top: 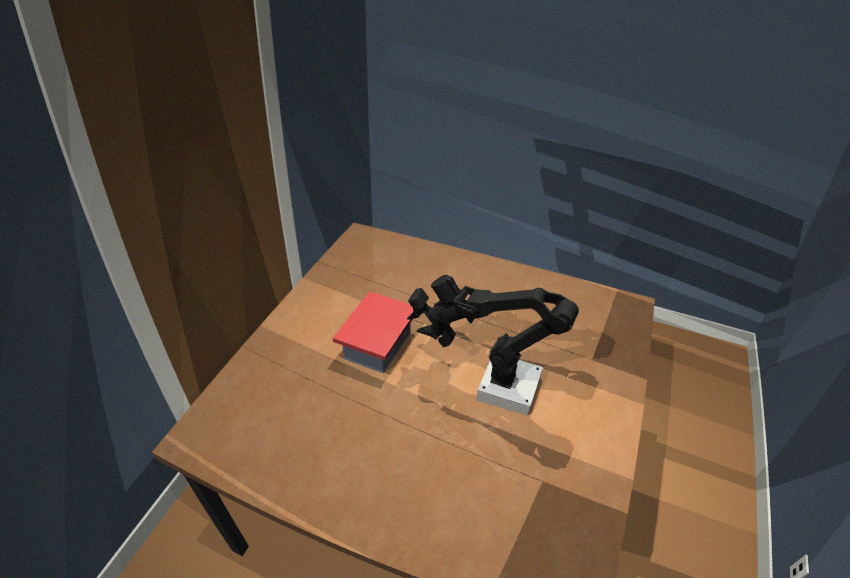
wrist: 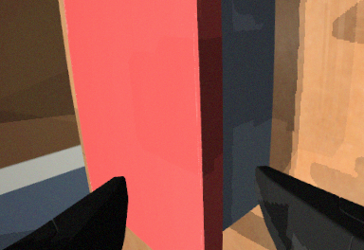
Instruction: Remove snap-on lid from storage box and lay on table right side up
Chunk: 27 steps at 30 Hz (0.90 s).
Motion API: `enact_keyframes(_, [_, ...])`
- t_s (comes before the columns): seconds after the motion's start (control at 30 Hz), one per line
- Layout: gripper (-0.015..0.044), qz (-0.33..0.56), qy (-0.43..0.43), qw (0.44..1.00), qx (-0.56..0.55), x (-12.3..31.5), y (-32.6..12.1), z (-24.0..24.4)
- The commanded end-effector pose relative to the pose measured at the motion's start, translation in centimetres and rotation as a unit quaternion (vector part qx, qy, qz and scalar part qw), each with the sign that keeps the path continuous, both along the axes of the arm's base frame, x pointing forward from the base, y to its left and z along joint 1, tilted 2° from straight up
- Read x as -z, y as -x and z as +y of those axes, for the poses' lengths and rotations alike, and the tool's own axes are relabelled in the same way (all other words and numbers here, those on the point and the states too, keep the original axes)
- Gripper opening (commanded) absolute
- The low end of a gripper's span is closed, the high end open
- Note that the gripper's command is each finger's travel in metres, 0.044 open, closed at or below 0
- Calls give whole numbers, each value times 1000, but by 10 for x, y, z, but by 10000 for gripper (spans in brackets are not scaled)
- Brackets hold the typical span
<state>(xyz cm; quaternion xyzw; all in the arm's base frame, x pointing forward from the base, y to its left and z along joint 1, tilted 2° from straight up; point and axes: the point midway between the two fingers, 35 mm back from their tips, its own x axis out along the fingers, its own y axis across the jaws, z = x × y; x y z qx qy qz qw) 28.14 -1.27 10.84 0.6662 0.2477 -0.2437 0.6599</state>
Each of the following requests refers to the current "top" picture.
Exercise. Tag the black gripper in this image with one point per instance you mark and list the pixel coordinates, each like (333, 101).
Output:
(436, 315)

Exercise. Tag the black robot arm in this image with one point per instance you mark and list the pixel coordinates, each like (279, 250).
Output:
(504, 354)

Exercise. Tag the red box lid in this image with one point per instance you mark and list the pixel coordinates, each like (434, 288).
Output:
(375, 326)

